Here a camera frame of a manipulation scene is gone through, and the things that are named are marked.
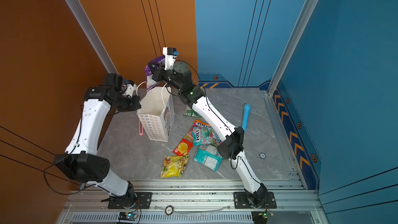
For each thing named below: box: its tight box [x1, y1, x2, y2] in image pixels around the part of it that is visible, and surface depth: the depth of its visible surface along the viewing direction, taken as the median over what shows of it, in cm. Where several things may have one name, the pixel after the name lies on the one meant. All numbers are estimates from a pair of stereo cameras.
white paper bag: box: [136, 87, 175, 143], surface depth 81 cm
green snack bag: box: [183, 108, 203, 119], surface depth 106 cm
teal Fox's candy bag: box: [192, 126, 222, 147], surface depth 91 cm
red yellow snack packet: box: [172, 138, 194, 157], surface depth 91 cm
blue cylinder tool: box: [241, 102, 252, 133], surface depth 107 cm
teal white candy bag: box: [192, 144, 225, 172], surface depth 87 cm
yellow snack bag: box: [160, 154, 190, 179], surface depth 82 cm
